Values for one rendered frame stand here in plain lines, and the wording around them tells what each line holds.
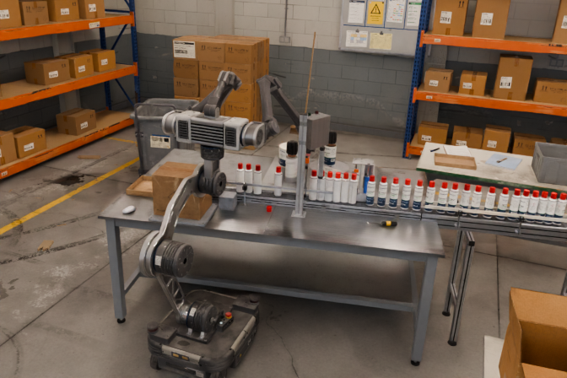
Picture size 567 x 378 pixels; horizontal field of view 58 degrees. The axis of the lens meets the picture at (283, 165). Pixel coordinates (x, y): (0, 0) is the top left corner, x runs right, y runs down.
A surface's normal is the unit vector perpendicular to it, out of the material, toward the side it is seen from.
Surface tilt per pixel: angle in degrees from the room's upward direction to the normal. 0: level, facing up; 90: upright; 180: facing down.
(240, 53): 90
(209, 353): 0
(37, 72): 90
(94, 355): 0
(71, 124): 91
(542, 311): 38
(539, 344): 89
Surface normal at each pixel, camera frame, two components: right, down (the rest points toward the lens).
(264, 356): 0.04, -0.93
